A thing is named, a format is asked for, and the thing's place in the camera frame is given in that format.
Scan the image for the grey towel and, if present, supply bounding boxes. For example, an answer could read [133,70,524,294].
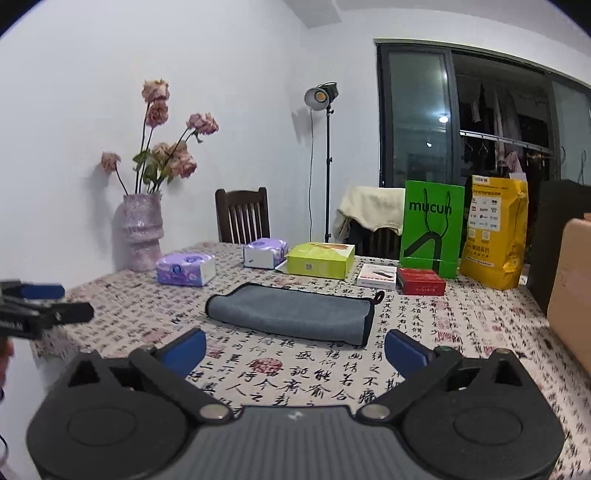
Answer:
[205,283,386,348]

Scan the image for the red flat box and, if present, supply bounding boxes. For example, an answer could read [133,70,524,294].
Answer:
[397,268,447,296]

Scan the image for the dark wooden chair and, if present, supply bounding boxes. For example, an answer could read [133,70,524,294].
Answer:
[215,187,271,245]

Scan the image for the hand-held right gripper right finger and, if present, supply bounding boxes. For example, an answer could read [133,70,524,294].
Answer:
[359,329,526,423]

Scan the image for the pink speckled vase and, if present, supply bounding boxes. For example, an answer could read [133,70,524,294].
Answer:
[113,191,165,272]

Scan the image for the dried pink roses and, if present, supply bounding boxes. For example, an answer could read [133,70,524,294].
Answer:
[100,79,220,195]

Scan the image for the cream cloth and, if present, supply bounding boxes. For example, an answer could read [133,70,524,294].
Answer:
[332,185,407,243]

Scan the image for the white flat box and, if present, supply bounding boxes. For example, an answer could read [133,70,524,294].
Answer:
[356,263,399,291]

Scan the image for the studio light on stand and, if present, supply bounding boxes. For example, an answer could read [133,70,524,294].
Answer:
[304,82,340,243]

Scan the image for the hanging clothes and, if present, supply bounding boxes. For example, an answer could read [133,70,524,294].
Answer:
[462,83,525,172]

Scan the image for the brown cardboard box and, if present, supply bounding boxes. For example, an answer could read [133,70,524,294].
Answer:
[547,212,591,379]

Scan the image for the dark chair under cloth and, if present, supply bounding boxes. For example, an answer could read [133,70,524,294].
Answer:
[351,220,403,260]

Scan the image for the yellow plastic bag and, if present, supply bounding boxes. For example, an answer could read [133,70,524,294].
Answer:
[459,175,528,291]

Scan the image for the green paper bag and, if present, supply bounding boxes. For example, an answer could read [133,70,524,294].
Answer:
[399,180,465,279]

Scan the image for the calligraphy printed tablecloth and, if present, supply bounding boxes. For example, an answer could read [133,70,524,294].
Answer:
[30,241,591,480]

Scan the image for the dark framed window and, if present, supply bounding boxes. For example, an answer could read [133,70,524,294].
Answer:
[374,38,591,191]

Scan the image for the lime green box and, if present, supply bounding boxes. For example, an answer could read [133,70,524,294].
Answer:
[285,242,356,280]

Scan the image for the black box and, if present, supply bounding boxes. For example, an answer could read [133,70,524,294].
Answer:
[526,180,591,301]

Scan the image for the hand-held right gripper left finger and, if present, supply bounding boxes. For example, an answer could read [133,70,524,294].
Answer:
[65,329,236,423]

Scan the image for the white purple tissue pack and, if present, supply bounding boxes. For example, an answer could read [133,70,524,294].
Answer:
[243,238,289,269]

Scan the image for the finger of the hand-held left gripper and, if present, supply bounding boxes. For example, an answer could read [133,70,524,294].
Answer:
[0,279,66,301]
[4,299,96,326]

